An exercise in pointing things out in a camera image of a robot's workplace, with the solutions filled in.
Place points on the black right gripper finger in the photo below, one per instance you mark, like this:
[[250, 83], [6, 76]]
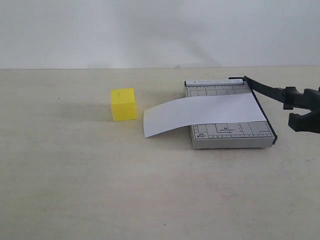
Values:
[[311, 99], [309, 122]]

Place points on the white paper sheet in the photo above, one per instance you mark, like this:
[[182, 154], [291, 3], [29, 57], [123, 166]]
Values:
[[200, 110]]

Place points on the grey paper cutter base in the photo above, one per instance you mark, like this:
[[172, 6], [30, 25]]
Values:
[[239, 135]]

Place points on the yellow cube block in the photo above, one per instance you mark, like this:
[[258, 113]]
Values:
[[123, 104]]

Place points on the black cutter blade arm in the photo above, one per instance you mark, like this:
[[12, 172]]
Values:
[[289, 96]]

